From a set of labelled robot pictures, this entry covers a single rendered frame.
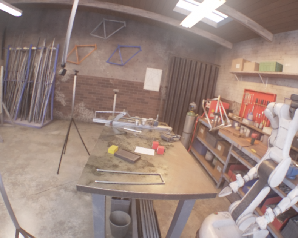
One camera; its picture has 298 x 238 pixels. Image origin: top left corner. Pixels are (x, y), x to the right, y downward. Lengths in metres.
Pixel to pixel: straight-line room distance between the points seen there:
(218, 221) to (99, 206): 1.04
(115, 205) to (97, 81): 3.47
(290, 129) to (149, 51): 3.98
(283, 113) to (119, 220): 1.69
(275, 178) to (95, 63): 4.42
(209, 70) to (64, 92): 4.01
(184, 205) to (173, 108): 3.45
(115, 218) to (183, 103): 3.39
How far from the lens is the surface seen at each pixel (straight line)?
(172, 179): 1.01
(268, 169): 1.28
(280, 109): 1.30
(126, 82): 4.49
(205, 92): 4.53
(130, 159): 1.10
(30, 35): 5.65
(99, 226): 1.24
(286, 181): 1.81
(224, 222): 1.68
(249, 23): 3.07
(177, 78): 4.28
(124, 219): 1.70
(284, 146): 1.26
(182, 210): 1.16
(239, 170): 2.71
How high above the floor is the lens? 1.42
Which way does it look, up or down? 13 degrees down
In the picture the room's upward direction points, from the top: 9 degrees clockwise
